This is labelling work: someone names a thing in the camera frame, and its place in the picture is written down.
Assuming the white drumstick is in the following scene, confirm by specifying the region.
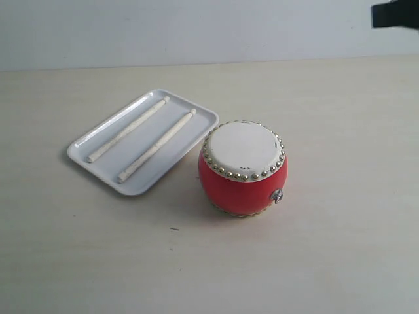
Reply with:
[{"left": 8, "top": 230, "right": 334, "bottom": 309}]
[
  {"left": 117, "top": 109, "right": 197, "bottom": 183},
  {"left": 87, "top": 96, "right": 170, "bottom": 163}
]

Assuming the small red drum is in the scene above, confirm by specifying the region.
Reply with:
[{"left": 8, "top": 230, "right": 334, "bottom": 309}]
[{"left": 198, "top": 120, "right": 288, "bottom": 217}]

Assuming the white rectangular plastic tray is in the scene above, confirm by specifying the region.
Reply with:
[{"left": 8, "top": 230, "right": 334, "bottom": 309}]
[{"left": 67, "top": 89, "right": 219, "bottom": 196}]

